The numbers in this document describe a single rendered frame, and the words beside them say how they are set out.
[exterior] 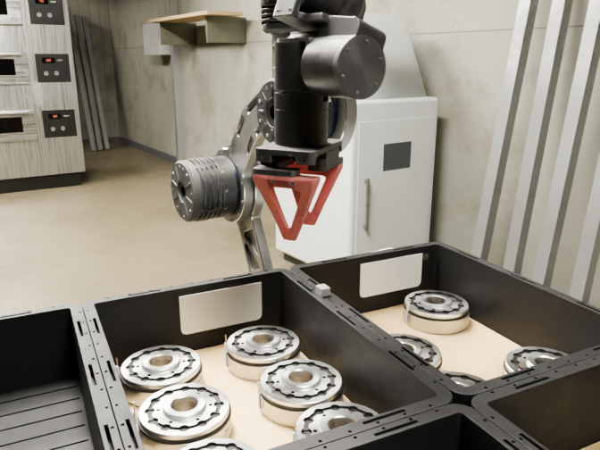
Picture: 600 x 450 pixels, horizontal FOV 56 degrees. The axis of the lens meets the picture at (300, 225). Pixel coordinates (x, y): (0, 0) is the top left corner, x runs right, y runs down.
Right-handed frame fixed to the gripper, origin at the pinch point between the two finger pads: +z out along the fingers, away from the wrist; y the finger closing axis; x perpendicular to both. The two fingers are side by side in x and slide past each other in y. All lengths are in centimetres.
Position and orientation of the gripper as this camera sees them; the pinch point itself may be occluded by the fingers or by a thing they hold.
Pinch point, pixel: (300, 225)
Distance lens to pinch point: 63.7
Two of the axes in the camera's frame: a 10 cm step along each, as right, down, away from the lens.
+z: -0.1, 9.6, 2.8
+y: 3.5, -2.6, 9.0
